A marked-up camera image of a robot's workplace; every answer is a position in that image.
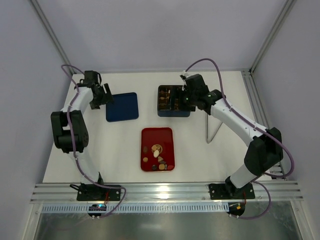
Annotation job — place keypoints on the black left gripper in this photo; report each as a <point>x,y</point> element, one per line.
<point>103,96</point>

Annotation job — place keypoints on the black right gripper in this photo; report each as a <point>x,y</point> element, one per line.
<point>184,97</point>

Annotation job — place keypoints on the blue chocolate tin box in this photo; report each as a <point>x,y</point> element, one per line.
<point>163,108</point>

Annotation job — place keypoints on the blue tin lid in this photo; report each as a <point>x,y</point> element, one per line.
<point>123,108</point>

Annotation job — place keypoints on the metal tongs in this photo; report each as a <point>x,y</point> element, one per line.
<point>211,131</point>

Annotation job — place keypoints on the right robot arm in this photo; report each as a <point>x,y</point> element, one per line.
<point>263,145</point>

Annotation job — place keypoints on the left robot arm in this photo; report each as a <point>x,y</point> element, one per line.
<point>70,133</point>

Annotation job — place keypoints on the white oval chocolate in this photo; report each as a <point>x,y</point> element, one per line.
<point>156,154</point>

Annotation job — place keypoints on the tan square chocolate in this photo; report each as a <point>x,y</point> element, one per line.
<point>161,167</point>

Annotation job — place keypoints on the red lacquer tray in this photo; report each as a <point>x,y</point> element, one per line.
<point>162,136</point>

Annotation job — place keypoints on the gold ring cookie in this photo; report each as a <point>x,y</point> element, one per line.
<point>157,147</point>

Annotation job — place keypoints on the left aluminium frame post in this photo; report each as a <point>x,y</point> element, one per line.
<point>49,30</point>

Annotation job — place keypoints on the aluminium frame post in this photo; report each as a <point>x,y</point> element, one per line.
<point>272,34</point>
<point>49,30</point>

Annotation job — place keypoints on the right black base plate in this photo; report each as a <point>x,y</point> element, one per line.
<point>222,191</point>

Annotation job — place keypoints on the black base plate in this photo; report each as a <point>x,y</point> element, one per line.
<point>91,192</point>
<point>222,191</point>

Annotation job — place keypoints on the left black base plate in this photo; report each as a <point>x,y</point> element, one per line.
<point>91,192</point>

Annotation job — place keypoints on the white cable duct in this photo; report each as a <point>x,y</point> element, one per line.
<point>147,207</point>

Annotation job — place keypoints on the right aluminium frame post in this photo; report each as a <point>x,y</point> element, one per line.
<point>272,34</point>

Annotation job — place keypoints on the aluminium front rail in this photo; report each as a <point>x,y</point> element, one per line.
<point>279,190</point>

